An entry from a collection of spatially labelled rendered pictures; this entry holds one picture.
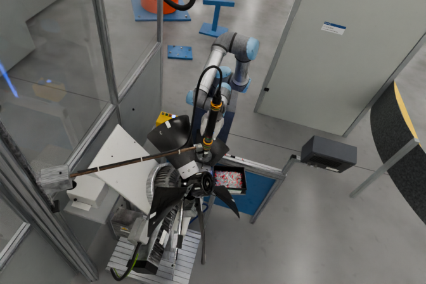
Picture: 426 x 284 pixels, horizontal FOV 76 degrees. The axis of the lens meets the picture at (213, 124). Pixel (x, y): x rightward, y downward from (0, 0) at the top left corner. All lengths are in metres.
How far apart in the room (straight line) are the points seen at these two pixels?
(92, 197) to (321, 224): 2.10
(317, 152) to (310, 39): 1.50
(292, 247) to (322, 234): 0.34
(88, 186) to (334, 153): 1.38
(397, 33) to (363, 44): 0.27
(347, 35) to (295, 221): 1.81
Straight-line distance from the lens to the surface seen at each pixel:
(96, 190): 1.63
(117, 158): 1.33
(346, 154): 1.73
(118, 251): 2.44
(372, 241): 3.15
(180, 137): 1.29
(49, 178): 1.19
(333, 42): 2.94
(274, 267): 2.61
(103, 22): 1.61
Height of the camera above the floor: 2.38
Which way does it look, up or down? 48 degrees down
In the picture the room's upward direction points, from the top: 13 degrees clockwise
